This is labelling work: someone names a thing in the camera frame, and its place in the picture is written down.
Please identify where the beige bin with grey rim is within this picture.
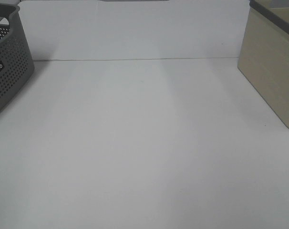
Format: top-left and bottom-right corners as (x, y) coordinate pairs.
(237, 0), (289, 129)

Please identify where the grey perforated plastic basket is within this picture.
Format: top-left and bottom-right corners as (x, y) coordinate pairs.
(0, 3), (34, 112)

